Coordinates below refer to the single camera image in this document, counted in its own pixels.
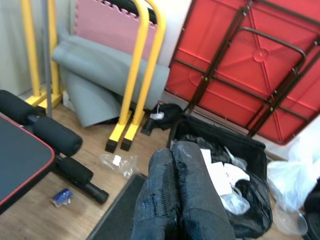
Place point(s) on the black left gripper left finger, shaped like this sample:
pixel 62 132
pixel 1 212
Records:
pixel 157 195

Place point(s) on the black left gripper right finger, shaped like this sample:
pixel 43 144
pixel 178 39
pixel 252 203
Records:
pixel 197 195

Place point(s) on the black floor mat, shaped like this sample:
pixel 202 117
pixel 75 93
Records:
pixel 117 215

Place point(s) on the large white paper sheet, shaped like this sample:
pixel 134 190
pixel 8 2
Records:
pixel 217 175

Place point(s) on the clear plastic wrap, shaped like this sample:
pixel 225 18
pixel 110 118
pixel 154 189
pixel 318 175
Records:
pixel 236 205

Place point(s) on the small white paper sheet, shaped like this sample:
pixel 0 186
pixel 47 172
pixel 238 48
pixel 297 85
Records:
pixel 206 155

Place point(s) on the torn white paper piece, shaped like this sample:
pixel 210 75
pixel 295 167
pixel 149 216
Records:
pixel 237 172

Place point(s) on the clear plastic bag with label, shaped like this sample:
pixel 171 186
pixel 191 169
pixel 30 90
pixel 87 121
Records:
pixel 120 166

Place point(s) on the black trash bag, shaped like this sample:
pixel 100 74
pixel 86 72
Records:
pixel 255 200

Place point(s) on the black fabric trash bin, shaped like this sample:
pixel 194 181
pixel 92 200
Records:
pixel 225 136

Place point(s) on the white plastic shopping bag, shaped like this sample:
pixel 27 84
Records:
pixel 290 180

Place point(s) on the blue crumpled wrapper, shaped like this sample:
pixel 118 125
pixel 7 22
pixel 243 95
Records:
pixel 61 197

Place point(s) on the clear plastic cup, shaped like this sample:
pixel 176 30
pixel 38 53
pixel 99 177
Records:
pixel 290 222

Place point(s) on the red folding table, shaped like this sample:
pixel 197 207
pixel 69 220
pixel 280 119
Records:
pixel 250 75

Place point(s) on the black red-trimmed workout bench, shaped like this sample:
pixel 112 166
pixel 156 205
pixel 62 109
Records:
pixel 20 160

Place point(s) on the grey rolled foam mat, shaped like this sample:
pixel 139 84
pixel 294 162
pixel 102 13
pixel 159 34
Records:
pixel 95 65

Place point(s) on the grey metal pole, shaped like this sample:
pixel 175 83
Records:
pixel 47 62

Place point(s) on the pink foam puzzle mat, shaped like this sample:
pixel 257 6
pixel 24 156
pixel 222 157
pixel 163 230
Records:
pixel 105 22

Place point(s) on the yellow tubular exercise frame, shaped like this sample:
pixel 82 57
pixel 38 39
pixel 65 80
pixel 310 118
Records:
pixel 133 75

